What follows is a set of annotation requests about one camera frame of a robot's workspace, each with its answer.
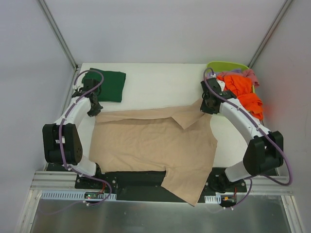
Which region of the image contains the beige t shirt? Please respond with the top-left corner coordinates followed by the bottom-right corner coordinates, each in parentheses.
top-left (89, 100), bottom-right (218, 205)

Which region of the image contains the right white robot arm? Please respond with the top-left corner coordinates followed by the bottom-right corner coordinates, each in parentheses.
top-left (200, 78), bottom-right (284, 192)

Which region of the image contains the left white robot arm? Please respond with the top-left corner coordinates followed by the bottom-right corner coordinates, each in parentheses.
top-left (42, 79), bottom-right (103, 189)

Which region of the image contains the folded green t shirt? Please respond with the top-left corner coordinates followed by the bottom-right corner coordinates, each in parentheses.
top-left (90, 68), bottom-right (126, 103)

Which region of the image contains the orange t shirt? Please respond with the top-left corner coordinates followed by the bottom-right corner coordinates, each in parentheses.
top-left (217, 74), bottom-right (263, 120)

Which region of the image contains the green plastic basket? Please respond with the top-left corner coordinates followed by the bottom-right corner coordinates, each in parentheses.
top-left (206, 61), bottom-right (255, 93)

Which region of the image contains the lilac t shirt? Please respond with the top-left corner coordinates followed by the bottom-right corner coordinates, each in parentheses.
top-left (218, 68), bottom-right (242, 76)

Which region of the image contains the pink t shirt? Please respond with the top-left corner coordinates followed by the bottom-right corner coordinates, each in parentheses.
top-left (242, 69), bottom-right (259, 88)

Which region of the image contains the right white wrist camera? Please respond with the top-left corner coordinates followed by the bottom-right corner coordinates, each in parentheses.
top-left (217, 80), bottom-right (225, 91)

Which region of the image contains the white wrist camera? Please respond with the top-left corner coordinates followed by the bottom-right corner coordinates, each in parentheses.
top-left (217, 80), bottom-right (225, 91)
top-left (72, 83), bottom-right (83, 90)

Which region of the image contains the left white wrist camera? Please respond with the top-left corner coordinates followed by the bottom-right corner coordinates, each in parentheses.
top-left (72, 83), bottom-right (83, 90)

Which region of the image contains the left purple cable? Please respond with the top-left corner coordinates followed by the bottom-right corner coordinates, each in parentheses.
top-left (38, 69), bottom-right (112, 216)

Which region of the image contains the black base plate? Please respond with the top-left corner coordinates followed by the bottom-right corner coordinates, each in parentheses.
top-left (48, 164), bottom-right (247, 203)

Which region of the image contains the right aluminium frame post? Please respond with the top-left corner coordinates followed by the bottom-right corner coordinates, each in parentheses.
top-left (248, 0), bottom-right (295, 68)

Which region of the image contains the aluminium frame post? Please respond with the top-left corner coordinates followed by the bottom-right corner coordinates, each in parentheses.
top-left (248, 0), bottom-right (295, 68)
top-left (36, 0), bottom-right (78, 70)

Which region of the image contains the front aluminium rail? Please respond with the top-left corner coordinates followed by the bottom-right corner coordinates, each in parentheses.
top-left (30, 171), bottom-right (294, 196)

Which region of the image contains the right white cable duct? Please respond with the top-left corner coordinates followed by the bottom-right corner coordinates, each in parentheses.
top-left (204, 195), bottom-right (222, 204)

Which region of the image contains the white cable duct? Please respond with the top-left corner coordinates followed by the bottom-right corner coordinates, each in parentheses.
top-left (41, 191), bottom-right (117, 202)
top-left (204, 195), bottom-right (222, 204)

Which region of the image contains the left white cable duct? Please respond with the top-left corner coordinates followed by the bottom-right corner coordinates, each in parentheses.
top-left (41, 191), bottom-right (117, 202)

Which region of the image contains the left aluminium frame post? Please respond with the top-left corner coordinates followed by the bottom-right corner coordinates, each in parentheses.
top-left (36, 0), bottom-right (78, 70)

